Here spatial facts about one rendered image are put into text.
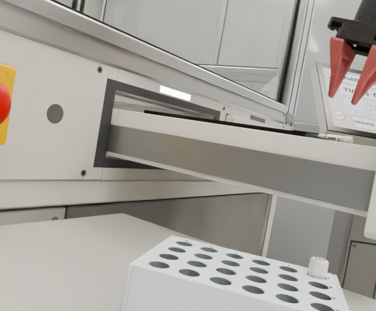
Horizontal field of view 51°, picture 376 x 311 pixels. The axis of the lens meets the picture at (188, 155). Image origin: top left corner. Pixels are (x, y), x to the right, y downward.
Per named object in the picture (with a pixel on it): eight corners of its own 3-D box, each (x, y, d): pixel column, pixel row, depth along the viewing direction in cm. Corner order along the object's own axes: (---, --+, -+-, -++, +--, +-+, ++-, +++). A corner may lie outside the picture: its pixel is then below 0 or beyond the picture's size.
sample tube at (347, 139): (316, 141, 56) (349, 145, 53) (317, 132, 56) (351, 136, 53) (320, 140, 57) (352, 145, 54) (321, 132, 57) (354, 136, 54)
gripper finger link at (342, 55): (359, 102, 51) (391, 31, 50) (308, 86, 55) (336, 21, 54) (369, 112, 56) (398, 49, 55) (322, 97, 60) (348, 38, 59)
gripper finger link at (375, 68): (363, 103, 50) (396, 32, 49) (312, 87, 54) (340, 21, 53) (373, 113, 56) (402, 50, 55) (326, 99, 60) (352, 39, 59)
